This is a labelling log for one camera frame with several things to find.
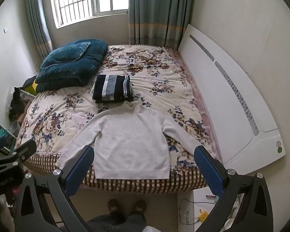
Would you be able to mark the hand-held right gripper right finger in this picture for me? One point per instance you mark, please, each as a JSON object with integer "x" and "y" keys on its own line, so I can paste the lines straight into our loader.
{"x": 207, "y": 169}

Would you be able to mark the pile of dark clothes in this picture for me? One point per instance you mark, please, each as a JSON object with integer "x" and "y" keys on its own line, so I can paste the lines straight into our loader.
{"x": 18, "y": 101}

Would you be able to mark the folded navy striped sweater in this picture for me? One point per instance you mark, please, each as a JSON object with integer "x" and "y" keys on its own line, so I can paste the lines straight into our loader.
{"x": 112, "y": 88}

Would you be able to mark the white knit sweater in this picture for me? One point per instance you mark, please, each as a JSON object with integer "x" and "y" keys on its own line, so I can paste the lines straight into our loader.
{"x": 130, "y": 145}

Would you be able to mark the small yellow object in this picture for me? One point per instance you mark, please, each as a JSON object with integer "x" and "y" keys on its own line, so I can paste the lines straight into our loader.
{"x": 203, "y": 217}

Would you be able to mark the striped green curtain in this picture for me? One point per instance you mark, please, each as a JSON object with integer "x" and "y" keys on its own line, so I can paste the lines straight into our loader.
{"x": 159, "y": 12}

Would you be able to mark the barred window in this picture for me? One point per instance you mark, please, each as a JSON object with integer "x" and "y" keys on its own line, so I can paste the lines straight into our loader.
{"x": 91, "y": 0}

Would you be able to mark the grey cylinder container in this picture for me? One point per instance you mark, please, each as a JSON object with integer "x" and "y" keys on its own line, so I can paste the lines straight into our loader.
{"x": 15, "y": 127}

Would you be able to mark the small red tube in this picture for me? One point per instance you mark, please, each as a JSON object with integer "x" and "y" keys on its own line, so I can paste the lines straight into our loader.
{"x": 210, "y": 196}

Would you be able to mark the narrow grey-blue curtain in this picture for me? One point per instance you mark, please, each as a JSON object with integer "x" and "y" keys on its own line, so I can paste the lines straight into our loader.
{"x": 37, "y": 17}

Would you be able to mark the teal velvet quilt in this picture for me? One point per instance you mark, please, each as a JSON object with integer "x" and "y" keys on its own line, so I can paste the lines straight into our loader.
{"x": 70, "y": 72}

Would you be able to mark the brown checked bed sheet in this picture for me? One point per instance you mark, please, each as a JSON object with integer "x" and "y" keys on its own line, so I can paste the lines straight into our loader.
{"x": 135, "y": 186}

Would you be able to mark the white headboard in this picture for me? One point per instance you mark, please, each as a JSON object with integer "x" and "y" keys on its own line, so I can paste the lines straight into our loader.
{"x": 232, "y": 106}

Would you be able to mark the brown slipper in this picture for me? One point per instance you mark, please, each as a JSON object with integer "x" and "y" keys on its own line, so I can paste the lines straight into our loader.
{"x": 113, "y": 206}
{"x": 139, "y": 206}

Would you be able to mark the pink mattress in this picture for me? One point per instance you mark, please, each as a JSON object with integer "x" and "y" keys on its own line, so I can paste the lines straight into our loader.
{"x": 203, "y": 106}

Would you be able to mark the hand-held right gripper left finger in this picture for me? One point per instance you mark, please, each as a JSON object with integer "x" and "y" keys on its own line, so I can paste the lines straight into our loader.
{"x": 78, "y": 168}

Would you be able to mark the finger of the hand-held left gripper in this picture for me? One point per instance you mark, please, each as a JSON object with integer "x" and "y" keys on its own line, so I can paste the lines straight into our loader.
{"x": 0, "y": 145}
{"x": 26, "y": 149}

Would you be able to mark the person's legs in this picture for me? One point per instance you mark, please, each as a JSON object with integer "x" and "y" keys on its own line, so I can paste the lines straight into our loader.
{"x": 120, "y": 223}

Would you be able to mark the white nightstand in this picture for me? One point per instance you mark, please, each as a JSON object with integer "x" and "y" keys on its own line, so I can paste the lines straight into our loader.
{"x": 203, "y": 205}

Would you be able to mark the teal velvet pillow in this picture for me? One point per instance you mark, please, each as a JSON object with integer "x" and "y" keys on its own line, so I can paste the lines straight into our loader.
{"x": 65, "y": 53}

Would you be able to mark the floral bed blanket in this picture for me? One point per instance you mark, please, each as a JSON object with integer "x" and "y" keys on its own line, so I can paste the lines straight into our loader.
{"x": 157, "y": 77}

